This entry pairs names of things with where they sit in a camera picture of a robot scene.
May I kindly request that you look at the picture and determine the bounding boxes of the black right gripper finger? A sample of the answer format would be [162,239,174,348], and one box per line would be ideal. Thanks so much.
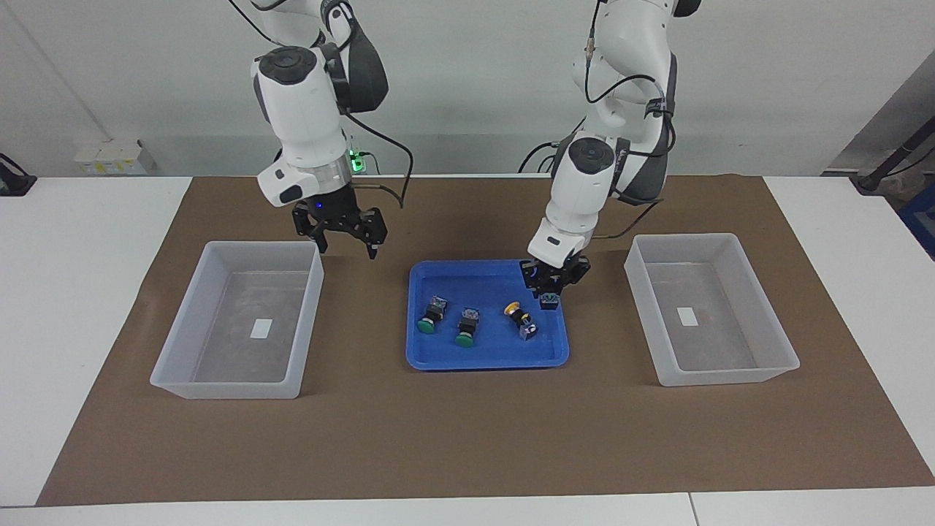
[351,208,388,261]
[292,209,329,255]

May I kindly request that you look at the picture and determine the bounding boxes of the green push button switch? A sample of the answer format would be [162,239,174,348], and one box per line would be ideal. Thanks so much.
[416,295,448,335]
[454,308,481,347]

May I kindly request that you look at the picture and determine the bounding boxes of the blue plastic tray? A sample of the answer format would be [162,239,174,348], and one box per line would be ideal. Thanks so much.
[405,259,570,371]

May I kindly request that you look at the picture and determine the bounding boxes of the translucent white plastic box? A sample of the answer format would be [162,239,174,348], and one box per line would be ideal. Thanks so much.
[150,241,325,400]
[624,233,801,387]

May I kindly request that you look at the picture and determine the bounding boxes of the brown paper table mat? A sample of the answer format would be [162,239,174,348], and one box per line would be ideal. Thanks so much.
[37,174,935,507]

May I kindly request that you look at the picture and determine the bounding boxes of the black clamp base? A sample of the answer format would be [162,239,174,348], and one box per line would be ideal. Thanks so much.
[0,153,37,197]

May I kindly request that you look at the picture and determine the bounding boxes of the black stand leg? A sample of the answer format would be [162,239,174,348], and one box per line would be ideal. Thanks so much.
[856,117,935,192]

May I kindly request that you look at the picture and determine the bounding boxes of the blue crate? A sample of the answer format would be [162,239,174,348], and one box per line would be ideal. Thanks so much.
[897,183,935,260]

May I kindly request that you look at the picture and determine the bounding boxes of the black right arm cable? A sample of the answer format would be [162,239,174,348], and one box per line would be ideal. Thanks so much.
[228,0,415,209]

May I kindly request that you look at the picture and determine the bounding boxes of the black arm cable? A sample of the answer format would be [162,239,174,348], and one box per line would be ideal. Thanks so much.
[228,0,415,209]
[584,0,676,242]

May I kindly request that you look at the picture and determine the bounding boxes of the black base cable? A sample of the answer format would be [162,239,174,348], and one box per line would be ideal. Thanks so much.
[517,139,563,174]

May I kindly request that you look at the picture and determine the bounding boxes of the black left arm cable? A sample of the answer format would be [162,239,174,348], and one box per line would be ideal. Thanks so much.
[584,0,676,242]

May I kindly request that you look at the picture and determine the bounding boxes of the white wall socket box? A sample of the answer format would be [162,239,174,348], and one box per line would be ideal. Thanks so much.
[75,139,156,176]

